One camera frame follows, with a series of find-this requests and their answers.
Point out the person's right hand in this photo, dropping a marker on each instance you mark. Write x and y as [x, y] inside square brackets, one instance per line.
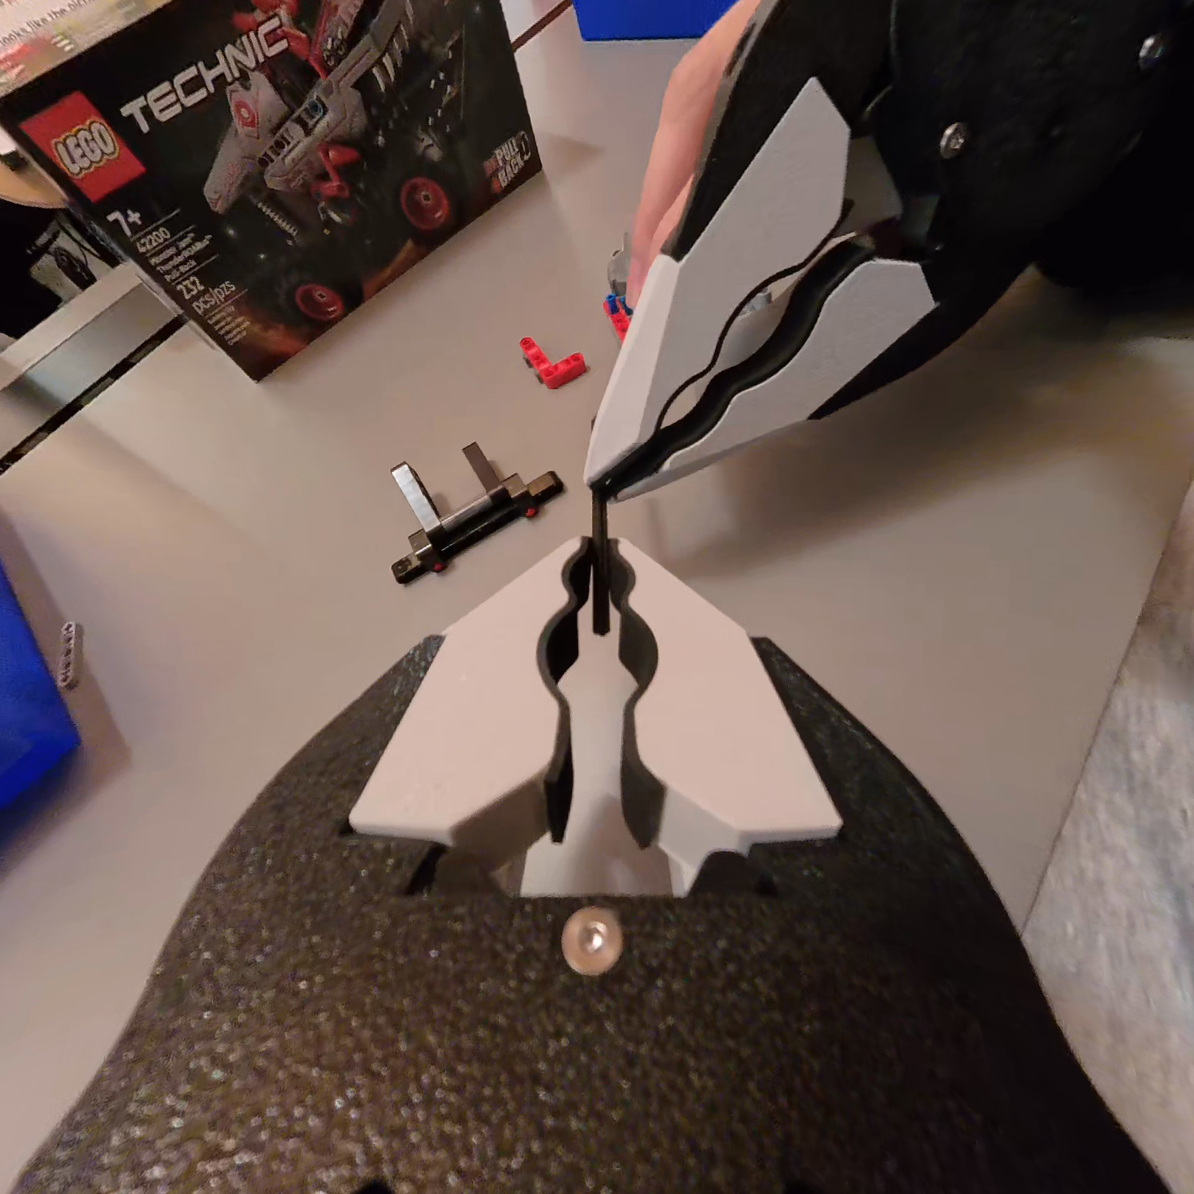
[681, 139]

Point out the grey lego beam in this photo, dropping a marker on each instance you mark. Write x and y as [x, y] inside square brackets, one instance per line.
[68, 652]

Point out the black lego axle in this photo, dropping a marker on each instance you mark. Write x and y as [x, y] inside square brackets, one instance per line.
[600, 578]

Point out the red angled lego beam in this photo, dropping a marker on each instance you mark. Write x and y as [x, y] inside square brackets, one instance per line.
[560, 372]

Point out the black lego set box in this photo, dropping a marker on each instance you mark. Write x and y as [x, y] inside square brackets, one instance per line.
[280, 186]

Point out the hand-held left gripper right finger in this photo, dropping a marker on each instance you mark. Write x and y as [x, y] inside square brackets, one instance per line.
[736, 736]

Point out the blue plastic bin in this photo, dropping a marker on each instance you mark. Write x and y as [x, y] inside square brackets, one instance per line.
[32, 699]
[652, 17]

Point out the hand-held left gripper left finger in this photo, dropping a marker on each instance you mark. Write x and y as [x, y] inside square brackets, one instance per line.
[466, 736]

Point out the grey lego assembly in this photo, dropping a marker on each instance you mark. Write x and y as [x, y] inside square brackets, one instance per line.
[617, 312]

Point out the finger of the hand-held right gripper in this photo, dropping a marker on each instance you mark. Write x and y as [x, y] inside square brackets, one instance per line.
[838, 325]
[746, 214]

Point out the black lego assembly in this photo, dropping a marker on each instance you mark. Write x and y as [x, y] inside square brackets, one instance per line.
[466, 531]

